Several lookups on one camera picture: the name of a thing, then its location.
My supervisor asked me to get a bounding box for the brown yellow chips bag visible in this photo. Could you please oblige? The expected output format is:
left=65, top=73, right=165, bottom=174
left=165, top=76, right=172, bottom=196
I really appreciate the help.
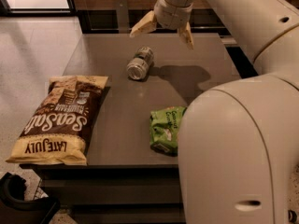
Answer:
left=7, top=76, right=107, bottom=165

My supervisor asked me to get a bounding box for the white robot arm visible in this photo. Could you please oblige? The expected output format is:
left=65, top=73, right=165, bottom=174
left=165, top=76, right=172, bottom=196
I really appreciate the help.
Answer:
left=131, top=0, right=299, bottom=224

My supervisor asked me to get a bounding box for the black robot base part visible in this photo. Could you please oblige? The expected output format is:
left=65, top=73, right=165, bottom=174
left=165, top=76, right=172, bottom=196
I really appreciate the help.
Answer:
left=0, top=173, right=60, bottom=224

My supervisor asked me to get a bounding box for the left metal wall bracket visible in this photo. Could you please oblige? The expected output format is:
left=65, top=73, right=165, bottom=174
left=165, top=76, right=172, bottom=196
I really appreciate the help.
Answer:
left=114, top=0, right=130, bottom=34

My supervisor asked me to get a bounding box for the green dang snack bag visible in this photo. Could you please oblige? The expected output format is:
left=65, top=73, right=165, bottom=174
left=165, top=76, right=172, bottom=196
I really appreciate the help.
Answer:
left=149, top=106, right=186, bottom=156

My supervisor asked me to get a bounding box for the green silver 7up can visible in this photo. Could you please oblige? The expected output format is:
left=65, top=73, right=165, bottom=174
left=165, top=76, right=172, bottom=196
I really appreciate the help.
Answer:
left=126, top=47, right=154, bottom=80

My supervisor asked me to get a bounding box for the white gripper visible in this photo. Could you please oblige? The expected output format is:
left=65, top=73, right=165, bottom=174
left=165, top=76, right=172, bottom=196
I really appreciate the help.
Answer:
left=130, top=0, right=193, bottom=49

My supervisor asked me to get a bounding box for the grey table drawer unit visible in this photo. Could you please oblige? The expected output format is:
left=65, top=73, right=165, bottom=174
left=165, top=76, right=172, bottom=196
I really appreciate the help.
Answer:
left=32, top=34, right=239, bottom=224

